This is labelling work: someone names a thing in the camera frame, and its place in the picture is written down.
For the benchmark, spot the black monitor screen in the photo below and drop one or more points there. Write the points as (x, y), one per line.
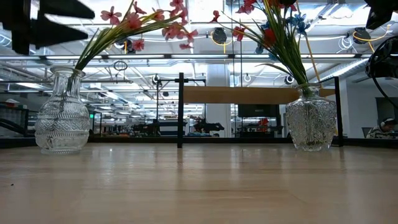
(258, 110)

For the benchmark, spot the person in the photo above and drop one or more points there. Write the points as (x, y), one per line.
(382, 129)

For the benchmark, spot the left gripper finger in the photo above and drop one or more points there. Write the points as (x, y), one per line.
(65, 7)
(53, 32)

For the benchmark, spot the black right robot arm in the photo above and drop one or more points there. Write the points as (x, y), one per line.
(385, 67)

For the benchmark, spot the pink artificial flower bunch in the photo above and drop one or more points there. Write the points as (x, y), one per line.
(96, 43)

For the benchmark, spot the red artificial flower bunch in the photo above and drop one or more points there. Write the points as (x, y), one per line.
(270, 36)

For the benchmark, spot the black shelf post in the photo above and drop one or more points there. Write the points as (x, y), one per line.
(180, 109)
(339, 118)

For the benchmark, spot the long ceiling light strip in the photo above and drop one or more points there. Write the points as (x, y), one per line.
(199, 56)

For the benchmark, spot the round cut glass vase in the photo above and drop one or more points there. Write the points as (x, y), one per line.
(311, 124)

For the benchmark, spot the wooden shelf board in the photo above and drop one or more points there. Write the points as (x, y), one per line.
(242, 95)

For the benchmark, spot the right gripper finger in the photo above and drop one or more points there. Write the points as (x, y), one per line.
(384, 11)

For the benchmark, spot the blue artificial flower bunch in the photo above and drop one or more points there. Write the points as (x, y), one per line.
(300, 26)

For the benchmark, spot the black aluminium table frame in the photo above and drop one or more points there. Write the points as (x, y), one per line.
(233, 140)

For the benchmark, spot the tall ribbed glass vase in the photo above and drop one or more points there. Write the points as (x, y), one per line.
(62, 124)

